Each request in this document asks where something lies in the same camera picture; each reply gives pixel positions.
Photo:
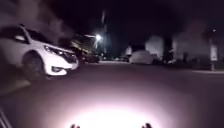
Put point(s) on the street lamp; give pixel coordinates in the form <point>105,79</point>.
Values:
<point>98,37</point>

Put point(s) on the pale building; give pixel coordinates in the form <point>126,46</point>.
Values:
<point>191,45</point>

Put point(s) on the pole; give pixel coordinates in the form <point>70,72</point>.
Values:
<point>212,50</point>

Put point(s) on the grey asphalt road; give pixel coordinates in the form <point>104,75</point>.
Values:
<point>113,90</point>

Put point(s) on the covered vehicle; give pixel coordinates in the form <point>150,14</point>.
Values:
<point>140,57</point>

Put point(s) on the pale kerb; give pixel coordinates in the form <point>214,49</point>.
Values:
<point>208,71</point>

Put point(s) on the dark vehicle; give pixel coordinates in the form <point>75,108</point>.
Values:
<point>87,56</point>

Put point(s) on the white car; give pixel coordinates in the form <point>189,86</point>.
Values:
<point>40,53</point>

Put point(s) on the robot's own part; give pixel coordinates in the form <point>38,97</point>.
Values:
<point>74,126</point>
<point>146,125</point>

